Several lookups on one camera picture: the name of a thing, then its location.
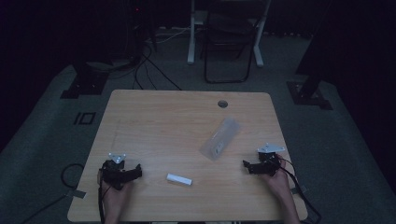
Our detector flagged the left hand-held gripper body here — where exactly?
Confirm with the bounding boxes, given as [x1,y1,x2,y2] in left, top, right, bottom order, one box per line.
[100,152,130,191]

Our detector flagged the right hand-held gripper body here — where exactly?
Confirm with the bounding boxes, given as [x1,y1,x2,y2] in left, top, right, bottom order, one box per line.
[257,142,286,177]

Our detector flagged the person's left hand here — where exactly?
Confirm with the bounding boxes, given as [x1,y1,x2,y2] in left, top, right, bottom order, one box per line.
[97,170,134,204]

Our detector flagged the person's right hand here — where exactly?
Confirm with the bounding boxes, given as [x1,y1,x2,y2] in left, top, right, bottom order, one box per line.
[264,154,291,198]

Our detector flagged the translucent plastic case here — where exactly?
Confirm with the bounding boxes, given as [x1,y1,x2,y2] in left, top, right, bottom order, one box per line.
[199,116,242,162]

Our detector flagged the grey tape strip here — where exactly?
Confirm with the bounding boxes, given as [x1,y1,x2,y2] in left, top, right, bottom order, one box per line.
[66,189,87,200]

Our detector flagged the small white box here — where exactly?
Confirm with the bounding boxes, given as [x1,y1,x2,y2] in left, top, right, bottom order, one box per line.
[166,173,193,187]

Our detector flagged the black floor tape marking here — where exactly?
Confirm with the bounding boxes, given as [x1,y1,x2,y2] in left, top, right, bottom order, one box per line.
[73,111,97,126]

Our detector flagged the black folding chair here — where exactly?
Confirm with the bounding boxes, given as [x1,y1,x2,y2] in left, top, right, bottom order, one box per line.
[203,11,255,85]

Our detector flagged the left hand-held gripper cable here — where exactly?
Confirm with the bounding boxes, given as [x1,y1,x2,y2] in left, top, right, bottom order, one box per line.
[97,181,106,224]

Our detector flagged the hand-held gripper cable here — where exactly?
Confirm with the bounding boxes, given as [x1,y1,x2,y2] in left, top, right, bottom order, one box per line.
[276,157,323,224]
[97,181,106,224]

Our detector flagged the right hand-held gripper cable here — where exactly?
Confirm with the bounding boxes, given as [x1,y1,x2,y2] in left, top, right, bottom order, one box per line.
[276,157,323,224]

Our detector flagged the black floor cable loop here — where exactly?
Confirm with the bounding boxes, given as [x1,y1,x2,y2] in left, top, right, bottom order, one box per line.
[21,162,86,224]

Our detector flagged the black stand base plate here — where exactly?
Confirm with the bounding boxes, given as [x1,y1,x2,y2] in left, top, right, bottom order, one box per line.
[60,62,110,100]
[286,80,333,111]

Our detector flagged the black floor cables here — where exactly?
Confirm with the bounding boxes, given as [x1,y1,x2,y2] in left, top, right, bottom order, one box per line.
[132,43,183,91]

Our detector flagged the white floor cable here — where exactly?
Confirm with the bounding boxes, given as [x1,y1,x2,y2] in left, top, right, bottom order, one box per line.
[151,27,191,45]

